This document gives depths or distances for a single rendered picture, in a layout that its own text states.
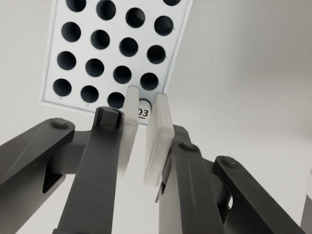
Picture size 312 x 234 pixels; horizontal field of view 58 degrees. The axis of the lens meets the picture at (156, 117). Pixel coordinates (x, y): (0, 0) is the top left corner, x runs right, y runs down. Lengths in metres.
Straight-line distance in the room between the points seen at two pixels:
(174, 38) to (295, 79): 0.12
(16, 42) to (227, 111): 0.18
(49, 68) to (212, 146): 0.15
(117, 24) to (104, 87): 0.04
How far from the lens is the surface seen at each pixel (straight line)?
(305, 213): 0.84
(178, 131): 0.15
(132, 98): 0.16
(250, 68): 0.24
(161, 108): 0.16
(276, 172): 0.29
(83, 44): 0.20
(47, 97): 0.21
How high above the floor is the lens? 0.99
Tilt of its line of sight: 70 degrees down
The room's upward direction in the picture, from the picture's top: 175 degrees clockwise
